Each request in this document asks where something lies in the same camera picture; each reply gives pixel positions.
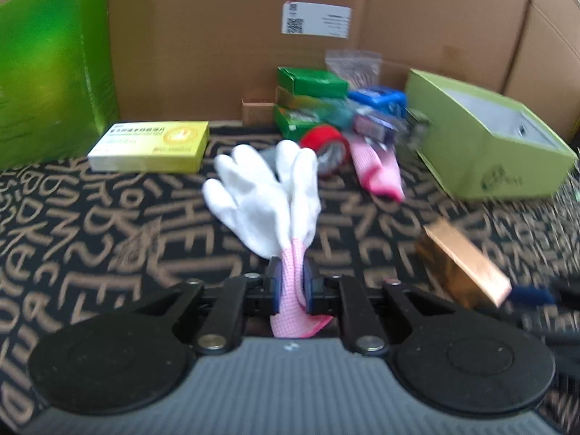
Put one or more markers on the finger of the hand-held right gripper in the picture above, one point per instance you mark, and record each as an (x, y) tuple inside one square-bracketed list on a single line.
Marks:
[(531, 294)]

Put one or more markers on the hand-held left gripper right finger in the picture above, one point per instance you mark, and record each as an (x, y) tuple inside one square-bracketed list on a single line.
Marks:
[(311, 286)]

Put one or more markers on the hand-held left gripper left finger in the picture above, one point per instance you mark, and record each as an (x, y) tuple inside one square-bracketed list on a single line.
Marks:
[(273, 286)]

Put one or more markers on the metallic bronze box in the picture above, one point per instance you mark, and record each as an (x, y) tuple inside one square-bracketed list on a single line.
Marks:
[(462, 263)]

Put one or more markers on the white glove with pink cuff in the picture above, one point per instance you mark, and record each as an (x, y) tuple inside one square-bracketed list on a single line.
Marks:
[(258, 199)]

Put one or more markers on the pink cuffed knit glove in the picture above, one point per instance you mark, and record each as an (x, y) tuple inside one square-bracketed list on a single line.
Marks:
[(376, 172)]

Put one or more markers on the light green cardboard box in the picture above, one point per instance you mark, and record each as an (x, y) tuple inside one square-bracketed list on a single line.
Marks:
[(471, 154)]

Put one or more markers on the dark purple box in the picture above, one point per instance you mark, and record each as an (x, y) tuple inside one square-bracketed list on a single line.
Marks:
[(372, 126)]

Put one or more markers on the blue packet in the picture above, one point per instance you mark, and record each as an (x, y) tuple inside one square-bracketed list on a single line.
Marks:
[(378, 98)]

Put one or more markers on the green floral box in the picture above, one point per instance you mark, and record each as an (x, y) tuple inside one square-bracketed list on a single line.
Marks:
[(312, 80), (299, 99), (294, 120)]

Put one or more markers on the red tape roll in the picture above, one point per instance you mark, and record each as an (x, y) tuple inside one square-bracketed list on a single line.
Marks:
[(319, 138)]

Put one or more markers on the small brown cardboard box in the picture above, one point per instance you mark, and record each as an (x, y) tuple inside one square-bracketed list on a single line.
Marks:
[(257, 113)]

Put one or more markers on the yellow medicine box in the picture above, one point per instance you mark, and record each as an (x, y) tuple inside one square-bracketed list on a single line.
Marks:
[(149, 145)]

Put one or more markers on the clear plastic zip bag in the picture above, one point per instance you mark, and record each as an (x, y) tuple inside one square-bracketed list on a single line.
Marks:
[(354, 67)]

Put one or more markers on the large cardboard backdrop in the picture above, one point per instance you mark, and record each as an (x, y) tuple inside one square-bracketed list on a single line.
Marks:
[(204, 45)]

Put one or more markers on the white shipping label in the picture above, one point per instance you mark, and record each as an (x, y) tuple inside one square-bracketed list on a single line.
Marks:
[(317, 19)]

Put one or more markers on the large bright green box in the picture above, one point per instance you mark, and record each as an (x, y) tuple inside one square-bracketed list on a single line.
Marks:
[(50, 68)]

